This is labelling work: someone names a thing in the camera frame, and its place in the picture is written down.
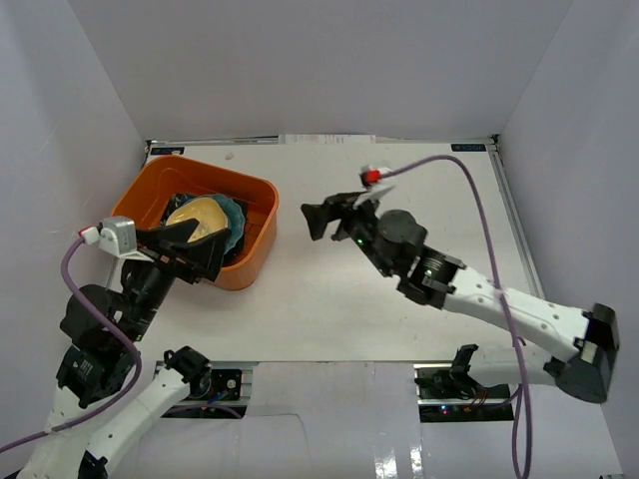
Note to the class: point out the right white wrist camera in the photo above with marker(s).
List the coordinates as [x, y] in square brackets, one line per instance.
[376, 182]

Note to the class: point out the black floral square plate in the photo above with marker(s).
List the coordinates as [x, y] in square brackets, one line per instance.
[175, 202]

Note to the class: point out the yellow panda square dish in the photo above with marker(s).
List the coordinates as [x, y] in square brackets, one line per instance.
[201, 208]

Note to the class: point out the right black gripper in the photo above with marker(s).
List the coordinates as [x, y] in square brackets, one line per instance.
[349, 206]

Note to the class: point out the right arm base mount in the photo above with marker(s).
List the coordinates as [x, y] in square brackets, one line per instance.
[442, 400]

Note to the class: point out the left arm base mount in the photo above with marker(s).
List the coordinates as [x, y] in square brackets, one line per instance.
[224, 394]

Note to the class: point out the teal scalloped round plate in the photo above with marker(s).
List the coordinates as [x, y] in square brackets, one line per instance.
[223, 201]

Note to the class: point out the yellow and black square plate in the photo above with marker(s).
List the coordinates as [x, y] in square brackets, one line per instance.
[244, 249]

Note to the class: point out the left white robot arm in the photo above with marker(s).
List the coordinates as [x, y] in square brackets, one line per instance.
[103, 362]

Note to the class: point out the orange plastic bin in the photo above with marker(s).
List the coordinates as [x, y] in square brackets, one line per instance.
[147, 196]

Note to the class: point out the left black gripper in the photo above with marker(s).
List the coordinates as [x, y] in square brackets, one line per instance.
[176, 258]

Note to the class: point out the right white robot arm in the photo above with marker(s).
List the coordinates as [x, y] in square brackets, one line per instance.
[567, 347]

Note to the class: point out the clear glass plate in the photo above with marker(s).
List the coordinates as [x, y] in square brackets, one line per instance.
[205, 229]

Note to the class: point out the white paper sheets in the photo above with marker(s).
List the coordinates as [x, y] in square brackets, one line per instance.
[326, 139]

